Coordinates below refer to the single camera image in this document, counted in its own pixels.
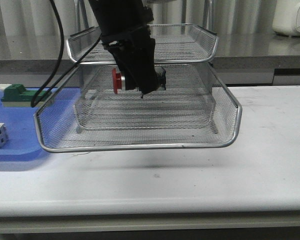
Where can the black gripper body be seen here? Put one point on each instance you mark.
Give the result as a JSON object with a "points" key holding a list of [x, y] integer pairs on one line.
{"points": [[133, 51]]}

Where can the red emergency stop button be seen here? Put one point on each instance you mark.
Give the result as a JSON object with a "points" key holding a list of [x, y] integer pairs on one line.
{"points": [[118, 81]]}

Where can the silver mesh tray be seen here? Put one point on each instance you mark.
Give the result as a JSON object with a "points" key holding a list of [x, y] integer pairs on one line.
{"points": [[135, 113], [182, 80], [174, 43]]}

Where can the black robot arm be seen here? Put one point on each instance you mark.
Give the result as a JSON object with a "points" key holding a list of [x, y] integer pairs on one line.
{"points": [[115, 15]]}

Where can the grey back counter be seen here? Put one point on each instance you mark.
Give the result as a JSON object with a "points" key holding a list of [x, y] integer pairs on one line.
{"points": [[241, 59]]}

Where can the blue plastic tray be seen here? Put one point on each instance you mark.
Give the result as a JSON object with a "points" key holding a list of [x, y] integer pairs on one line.
{"points": [[30, 130]]}

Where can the white appliance on counter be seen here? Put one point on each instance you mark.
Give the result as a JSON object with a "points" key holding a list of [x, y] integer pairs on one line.
{"points": [[286, 19]]}

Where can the green electrical switch block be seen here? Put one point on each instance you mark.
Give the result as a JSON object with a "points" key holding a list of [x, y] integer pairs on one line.
{"points": [[16, 95]]}

